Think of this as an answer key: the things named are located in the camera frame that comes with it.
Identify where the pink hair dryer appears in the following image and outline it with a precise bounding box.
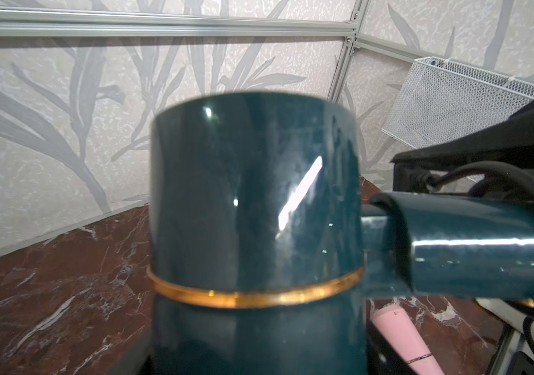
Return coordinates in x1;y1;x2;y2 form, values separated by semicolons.
371;305;445;375

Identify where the dark green hair dryer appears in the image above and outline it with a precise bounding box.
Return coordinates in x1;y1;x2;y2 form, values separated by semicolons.
147;91;534;375

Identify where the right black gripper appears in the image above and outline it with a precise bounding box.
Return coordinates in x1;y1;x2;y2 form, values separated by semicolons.
391;101;534;192

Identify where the black cord of dryer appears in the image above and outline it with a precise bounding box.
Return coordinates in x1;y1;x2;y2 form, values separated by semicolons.
416;161;534;324

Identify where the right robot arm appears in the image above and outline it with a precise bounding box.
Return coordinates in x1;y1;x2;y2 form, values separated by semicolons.
374;101;534;354

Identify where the white wire mesh basket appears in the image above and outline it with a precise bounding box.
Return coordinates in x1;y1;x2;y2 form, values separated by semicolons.
383;57;534;151

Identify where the horizontal aluminium frame bar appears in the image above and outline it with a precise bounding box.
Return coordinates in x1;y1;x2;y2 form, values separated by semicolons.
0;7;356;38

